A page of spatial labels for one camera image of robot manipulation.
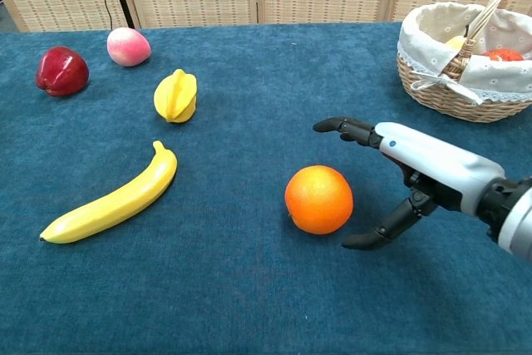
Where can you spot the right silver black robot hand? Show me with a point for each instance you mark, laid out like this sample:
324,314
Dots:
436,164

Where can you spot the orange fruit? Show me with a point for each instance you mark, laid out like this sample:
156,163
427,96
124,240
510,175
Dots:
319,200

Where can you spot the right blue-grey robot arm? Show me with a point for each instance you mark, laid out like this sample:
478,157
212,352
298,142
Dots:
513,213

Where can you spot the wicker basket with cloth liner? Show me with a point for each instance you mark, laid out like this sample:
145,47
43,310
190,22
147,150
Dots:
440,80

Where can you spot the yellow starfruit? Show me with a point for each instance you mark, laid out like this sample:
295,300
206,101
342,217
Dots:
176,97

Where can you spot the yellow pear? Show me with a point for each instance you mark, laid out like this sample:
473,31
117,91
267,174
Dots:
456,42

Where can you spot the red yellow apple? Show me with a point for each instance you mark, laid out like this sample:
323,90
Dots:
503,55

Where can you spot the blue table cloth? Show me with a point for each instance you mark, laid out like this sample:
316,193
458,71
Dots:
249,280

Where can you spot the yellow plastic banana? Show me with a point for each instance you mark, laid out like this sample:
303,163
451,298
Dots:
120,199

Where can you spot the pink peach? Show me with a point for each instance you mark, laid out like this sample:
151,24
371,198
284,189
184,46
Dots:
128,47

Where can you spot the dark red apple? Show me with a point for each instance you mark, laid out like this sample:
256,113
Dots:
62,72

